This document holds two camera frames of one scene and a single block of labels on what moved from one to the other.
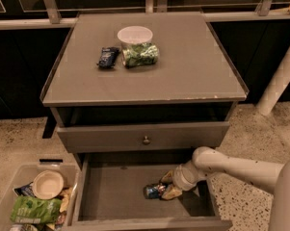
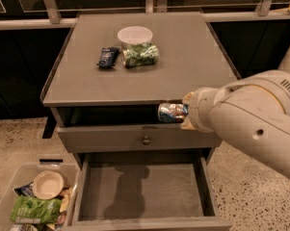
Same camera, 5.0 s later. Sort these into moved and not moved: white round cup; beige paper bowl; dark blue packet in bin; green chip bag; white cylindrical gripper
Moved: white cylindrical gripper
Not moved: green chip bag; beige paper bowl; white round cup; dark blue packet in bin
